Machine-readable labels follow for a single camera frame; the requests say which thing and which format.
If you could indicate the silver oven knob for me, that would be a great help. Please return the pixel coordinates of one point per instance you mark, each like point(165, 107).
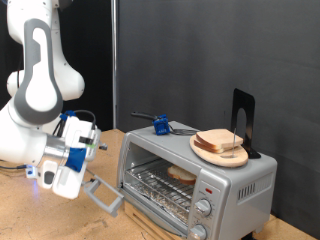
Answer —
point(199, 232)
point(203, 207)

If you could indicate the white bread slice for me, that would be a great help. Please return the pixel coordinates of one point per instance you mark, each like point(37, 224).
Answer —
point(181, 175)
point(205, 147)
point(216, 137)

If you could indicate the vertical metal pole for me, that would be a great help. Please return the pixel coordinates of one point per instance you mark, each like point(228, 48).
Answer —
point(114, 66)

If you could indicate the round wooden board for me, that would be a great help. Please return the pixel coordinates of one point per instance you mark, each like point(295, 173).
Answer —
point(220, 160)

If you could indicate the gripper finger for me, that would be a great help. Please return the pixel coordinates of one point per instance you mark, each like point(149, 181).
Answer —
point(103, 146)
point(89, 182)

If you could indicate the aluminium foil oven liner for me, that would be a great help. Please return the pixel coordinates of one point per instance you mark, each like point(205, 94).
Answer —
point(156, 202)

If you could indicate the thin metal pin on board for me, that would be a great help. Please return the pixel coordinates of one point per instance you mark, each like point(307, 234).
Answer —
point(234, 146)

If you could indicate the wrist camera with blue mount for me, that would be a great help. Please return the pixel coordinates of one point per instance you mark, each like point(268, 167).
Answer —
point(76, 160)

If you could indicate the red oven indicator light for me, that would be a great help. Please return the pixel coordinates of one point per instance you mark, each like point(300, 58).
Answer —
point(209, 191)

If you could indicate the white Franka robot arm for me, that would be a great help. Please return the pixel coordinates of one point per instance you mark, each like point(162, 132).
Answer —
point(36, 86)

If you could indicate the black metal bookend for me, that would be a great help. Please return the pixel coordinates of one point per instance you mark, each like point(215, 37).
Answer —
point(243, 100)

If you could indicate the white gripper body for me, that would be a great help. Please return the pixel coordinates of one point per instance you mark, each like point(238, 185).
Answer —
point(71, 186)

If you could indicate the silver toaster oven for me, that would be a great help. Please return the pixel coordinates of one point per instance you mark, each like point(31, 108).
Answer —
point(233, 206)

